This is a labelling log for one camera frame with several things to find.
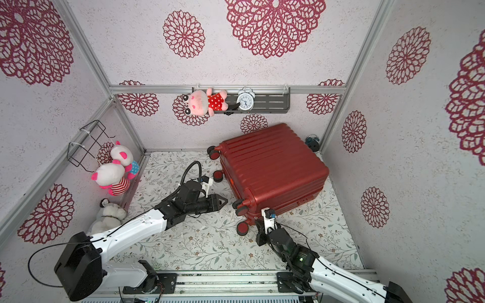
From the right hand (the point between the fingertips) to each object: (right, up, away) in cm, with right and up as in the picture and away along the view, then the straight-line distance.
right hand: (254, 222), depth 79 cm
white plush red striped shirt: (-65, +19, +6) cm, 68 cm away
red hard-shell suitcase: (+8, +23, +6) cm, 25 cm away
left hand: (-12, +8, +1) cm, 14 cm away
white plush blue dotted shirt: (-63, +28, +13) cm, 71 cm away
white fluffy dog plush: (-65, +1, +6) cm, 65 cm away
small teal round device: (+39, +39, +39) cm, 67 cm away
